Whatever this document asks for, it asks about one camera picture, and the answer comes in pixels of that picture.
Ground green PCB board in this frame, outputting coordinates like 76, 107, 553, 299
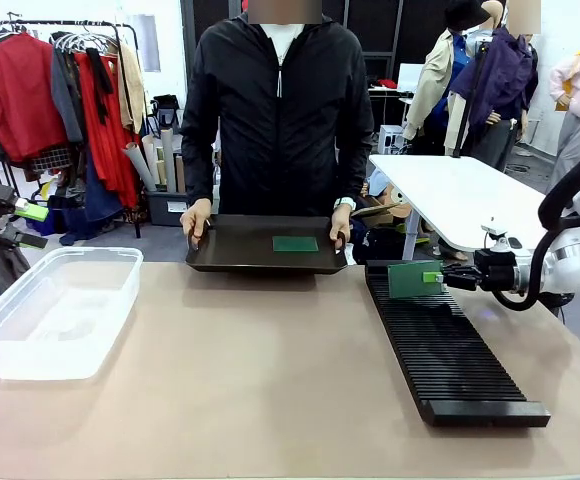
271, 235, 320, 253
387, 260, 444, 300

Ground white computer case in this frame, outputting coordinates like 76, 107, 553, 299
378, 124, 407, 154

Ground mannequin in beige coat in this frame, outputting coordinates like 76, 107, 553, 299
402, 0, 492, 156

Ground grey fabric pile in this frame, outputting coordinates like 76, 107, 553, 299
0, 234, 32, 292

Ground black tripod pole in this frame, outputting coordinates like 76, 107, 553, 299
452, 42, 489, 159

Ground red hanging dress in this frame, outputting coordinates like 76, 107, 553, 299
74, 49, 141, 209

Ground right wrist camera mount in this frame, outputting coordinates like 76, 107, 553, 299
480, 224, 524, 254

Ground person's left forearm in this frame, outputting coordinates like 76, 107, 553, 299
337, 134, 375, 202

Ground dark grey hanging garment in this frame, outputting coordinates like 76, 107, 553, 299
49, 32, 84, 146

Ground person's right forearm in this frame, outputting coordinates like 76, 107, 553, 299
179, 134, 221, 204

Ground dark storage bin with label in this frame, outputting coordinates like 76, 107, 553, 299
145, 189, 192, 228

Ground black hanging scarf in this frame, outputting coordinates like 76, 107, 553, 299
85, 47, 114, 126

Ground blue denim garment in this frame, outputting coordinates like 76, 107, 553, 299
84, 149, 124, 221

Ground clear plastic storage box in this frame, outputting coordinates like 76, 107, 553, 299
0, 246, 145, 382

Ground grey paper roll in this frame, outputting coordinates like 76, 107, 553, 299
122, 142, 157, 192

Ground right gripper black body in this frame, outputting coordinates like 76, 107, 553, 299
472, 247, 520, 294

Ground black serving tray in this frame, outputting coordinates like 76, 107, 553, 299
185, 214, 350, 276

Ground black metal clothes rack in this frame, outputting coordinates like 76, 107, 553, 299
0, 12, 144, 240

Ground tall grey-beige paper roll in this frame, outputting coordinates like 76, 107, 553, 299
159, 127, 178, 194

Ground mannequin in purple jacket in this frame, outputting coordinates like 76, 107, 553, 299
448, 0, 541, 172

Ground person's right hand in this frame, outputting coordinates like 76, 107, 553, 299
179, 197, 215, 250

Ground red hanging jacket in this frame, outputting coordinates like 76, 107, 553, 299
0, 32, 69, 164

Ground beige hanging garment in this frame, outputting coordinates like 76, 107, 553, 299
117, 42, 146, 136

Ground black office chair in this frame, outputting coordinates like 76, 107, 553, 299
150, 94, 182, 136

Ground person's left hand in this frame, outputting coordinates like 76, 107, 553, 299
329, 203, 355, 252

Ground black slotted PCB rack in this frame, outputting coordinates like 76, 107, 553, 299
364, 259, 552, 429

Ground person in black jacket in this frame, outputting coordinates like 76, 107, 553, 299
179, 9, 375, 236

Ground brown cardboard box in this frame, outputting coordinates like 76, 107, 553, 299
350, 197, 404, 229

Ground white side table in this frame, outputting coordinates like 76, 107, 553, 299
368, 153, 552, 261

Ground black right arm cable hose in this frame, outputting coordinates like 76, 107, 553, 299
489, 149, 580, 312

